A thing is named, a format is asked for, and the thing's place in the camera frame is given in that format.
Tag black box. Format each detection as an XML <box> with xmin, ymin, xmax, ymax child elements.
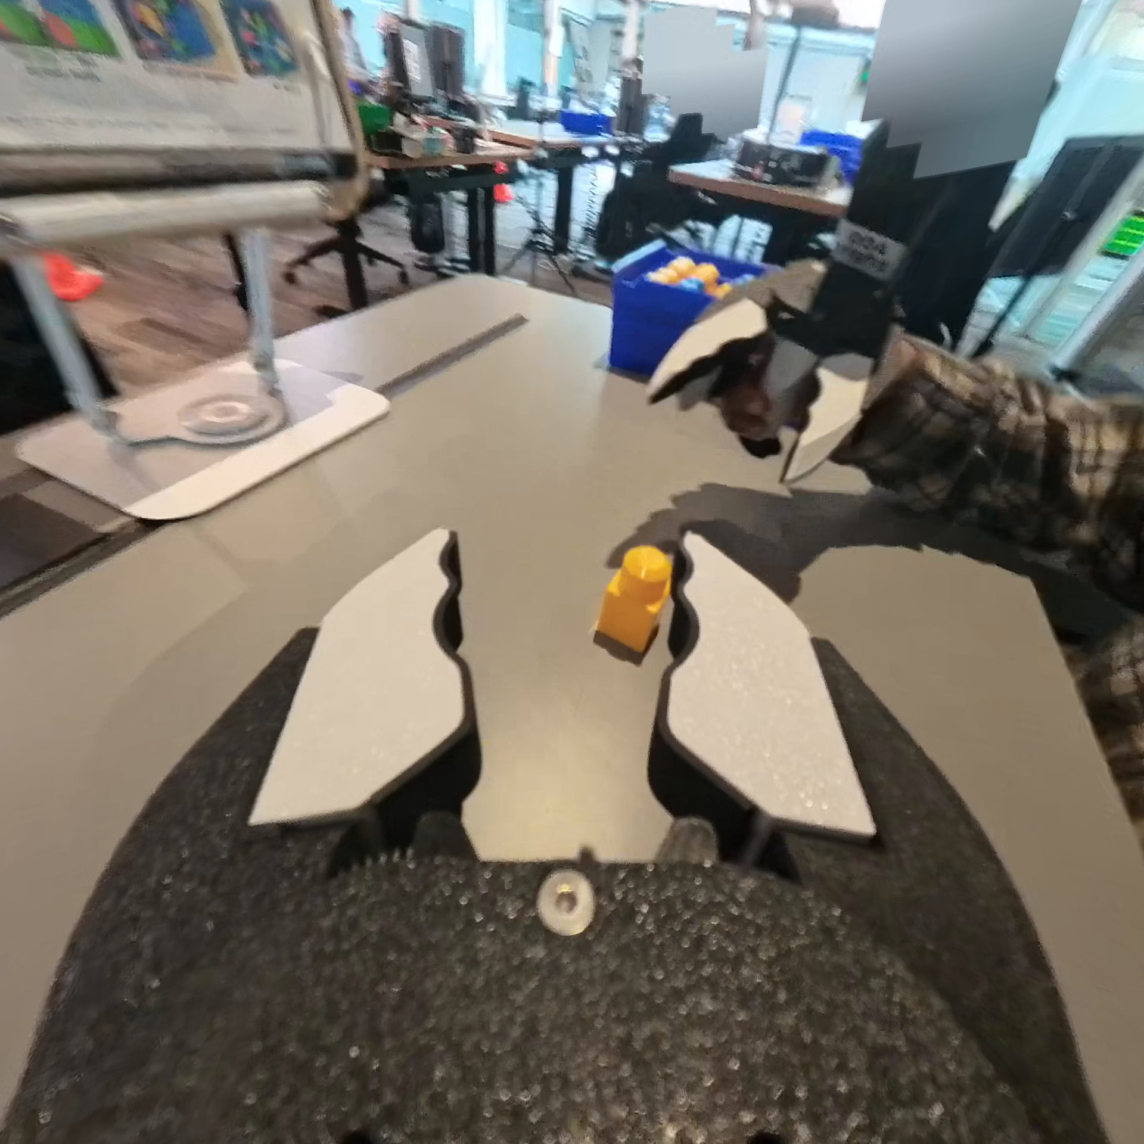
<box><xmin>736</xmin><ymin>128</ymin><xmax>841</xmax><ymax>184</ymax></box>

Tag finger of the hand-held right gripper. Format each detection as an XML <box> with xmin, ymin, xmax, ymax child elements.
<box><xmin>783</xmin><ymin>358</ymin><xmax>876</xmax><ymax>484</ymax></box>
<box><xmin>646</xmin><ymin>297</ymin><xmax>777</xmax><ymax>404</ymax></box>

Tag black tripod stand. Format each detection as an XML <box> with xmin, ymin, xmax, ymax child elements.
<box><xmin>501</xmin><ymin>173</ymin><xmax>582</xmax><ymax>288</ymax></box>

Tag person's right forearm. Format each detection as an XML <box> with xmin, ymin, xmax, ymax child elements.
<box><xmin>831</xmin><ymin>334</ymin><xmax>1144</xmax><ymax>626</ymax></box>

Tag wooden desk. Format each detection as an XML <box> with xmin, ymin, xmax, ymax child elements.
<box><xmin>670</xmin><ymin>159</ymin><xmax>855</xmax><ymax>268</ymax></box>
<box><xmin>370</xmin><ymin>120</ymin><xmax>574</xmax><ymax>278</ymax></box>

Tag pile of yellow and blue blocks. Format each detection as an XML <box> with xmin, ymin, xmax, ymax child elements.
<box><xmin>646</xmin><ymin>254</ymin><xmax>746</xmax><ymax>297</ymax></box>

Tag person's plaid shirt torso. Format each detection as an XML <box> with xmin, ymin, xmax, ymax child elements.
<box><xmin>1065</xmin><ymin>616</ymin><xmax>1144</xmax><ymax>832</ymax></box>

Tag white stand with base plate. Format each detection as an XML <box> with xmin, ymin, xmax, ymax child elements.
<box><xmin>0</xmin><ymin>227</ymin><xmax>392</xmax><ymax>521</ymax></box>

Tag black office chair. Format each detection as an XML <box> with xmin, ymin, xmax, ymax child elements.
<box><xmin>287</xmin><ymin>214</ymin><xmax>413</xmax><ymax>309</ymax></box>

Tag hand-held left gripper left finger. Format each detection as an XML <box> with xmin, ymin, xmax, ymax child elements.
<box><xmin>250</xmin><ymin>529</ymin><xmax>481</xmax><ymax>861</ymax></box>

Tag picture instruction board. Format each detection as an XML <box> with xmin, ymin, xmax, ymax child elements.
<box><xmin>0</xmin><ymin>0</ymin><xmax>368</xmax><ymax>243</ymax></box>

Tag black computer monitor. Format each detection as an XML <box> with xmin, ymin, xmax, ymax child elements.
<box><xmin>386</xmin><ymin>21</ymin><xmax>430</xmax><ymax>95</ymax></box>
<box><xmin>429</xmin><ymin>27</ymin><xmax>465</xmax><ymax>99</ymax></box>

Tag blue plastic bin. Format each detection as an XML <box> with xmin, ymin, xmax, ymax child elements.
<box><xmin>608</xmin><ymin>239</ymin><xmax>781</xmax><ymax>377</ymax></box>

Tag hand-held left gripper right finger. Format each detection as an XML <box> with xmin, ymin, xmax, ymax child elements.
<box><xmin>648</xmin><ymin>531</ymin><xmax>878</xmax><ymax>863</ymax></box>

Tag yellow single-stud block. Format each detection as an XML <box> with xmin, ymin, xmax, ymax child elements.
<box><xmin>594</xmin><ymin>546</ymin><xmax>674</xmax><ymax>655</ymax></box>

